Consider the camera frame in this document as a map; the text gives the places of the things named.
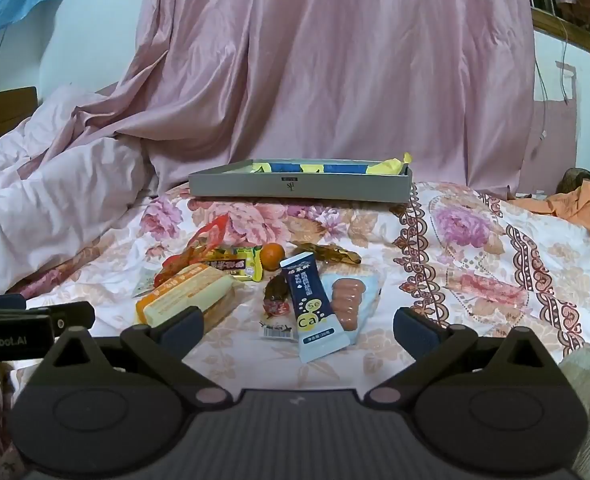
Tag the yellow crinkled packet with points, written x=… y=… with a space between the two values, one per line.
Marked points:
x=387 y=166

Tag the pink hanging cloth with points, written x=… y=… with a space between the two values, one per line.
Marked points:
x=550 y=145

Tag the gold snack packet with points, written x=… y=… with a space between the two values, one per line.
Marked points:
x=332 y=254

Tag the pale pink duvet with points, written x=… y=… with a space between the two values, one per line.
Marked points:
x=50 y=195

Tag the wooden headboard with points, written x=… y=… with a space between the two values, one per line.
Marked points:
x=2 y=112

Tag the yellow orange cake packet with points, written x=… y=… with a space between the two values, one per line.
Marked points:
x=185 y=295

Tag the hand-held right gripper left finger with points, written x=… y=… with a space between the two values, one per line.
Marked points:
x=185 y=324

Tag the navy blue stick packet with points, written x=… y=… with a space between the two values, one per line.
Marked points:
x=310 y=310

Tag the dark brown cloth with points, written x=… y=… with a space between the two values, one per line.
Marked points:
x=582 y=178

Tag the floral bedsheet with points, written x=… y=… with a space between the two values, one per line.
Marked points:
x=475 y=270

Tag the orange mandarin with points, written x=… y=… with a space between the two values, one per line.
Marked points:
x=271 y=258

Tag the white wall socket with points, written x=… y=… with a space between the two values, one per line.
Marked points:
x=566 y=82

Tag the orange cloth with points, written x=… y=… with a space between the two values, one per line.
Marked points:
x=575 y=207

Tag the pink sausage packet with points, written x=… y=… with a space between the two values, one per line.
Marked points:
x=347 y=302

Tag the small yellow packet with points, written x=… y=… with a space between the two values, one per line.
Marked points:
x=261 y=165

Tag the yellow green candy packet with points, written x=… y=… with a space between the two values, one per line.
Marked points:
x=237 y=265

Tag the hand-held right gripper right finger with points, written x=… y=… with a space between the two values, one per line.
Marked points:
x=414 y=332

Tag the red snack packet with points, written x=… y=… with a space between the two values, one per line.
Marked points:
x=200 y=245

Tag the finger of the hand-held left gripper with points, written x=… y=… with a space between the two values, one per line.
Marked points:
x=0 y=302
x=75 y=315

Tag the brown dried fruit packet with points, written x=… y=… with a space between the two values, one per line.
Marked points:
x=277 y=300

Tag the grey cardboard box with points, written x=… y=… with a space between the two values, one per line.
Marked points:
x=295 y=187

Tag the pink satin sheet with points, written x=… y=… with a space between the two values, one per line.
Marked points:
x=325 y=60

